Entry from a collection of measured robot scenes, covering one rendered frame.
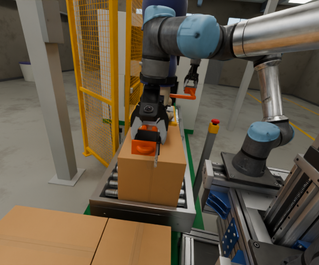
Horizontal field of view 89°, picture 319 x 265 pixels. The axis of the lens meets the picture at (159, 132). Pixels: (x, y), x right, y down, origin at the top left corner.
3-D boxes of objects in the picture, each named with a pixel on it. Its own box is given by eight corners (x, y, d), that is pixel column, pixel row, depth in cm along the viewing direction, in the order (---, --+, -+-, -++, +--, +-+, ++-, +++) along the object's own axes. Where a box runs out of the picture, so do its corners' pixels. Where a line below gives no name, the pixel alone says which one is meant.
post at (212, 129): (188, 201, 187) (209, 122, 142) (193, 202, 187) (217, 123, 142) (188, 206, 181) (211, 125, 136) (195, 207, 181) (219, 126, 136)
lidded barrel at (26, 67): (31, 78, 620) (27, 61, 593) (43, 80, 614) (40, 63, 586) (19, 80, 576) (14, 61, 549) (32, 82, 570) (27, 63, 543)
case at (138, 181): (132, 154, 164) (133, 117, 146) (171, 158, 165) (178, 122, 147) (118, 205, 111) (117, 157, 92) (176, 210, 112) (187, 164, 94)
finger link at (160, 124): (170, 135, 57) (163, 112, 53) (171, 144, 52) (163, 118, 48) (162, 138, 58) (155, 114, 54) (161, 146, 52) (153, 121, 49)
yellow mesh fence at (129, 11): (137, 127, 345) (143, 3, 249) (141, 128, 344) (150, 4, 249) (121, 160, 240) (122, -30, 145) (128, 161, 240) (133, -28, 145)
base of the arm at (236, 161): (257, 160, 88) (264, 145, 84) (269, 180, 75) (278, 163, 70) (228, 155, 90) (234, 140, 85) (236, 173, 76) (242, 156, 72)
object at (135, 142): (135, 140, 58) (136, 128, 56) (156, 142, 58) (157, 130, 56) (131, 154, 50) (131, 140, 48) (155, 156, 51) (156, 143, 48)
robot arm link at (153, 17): (159, 1, 33) (137, 6, 39) (154, 60, 38) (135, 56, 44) (186, 11, 38) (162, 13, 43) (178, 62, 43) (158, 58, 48)
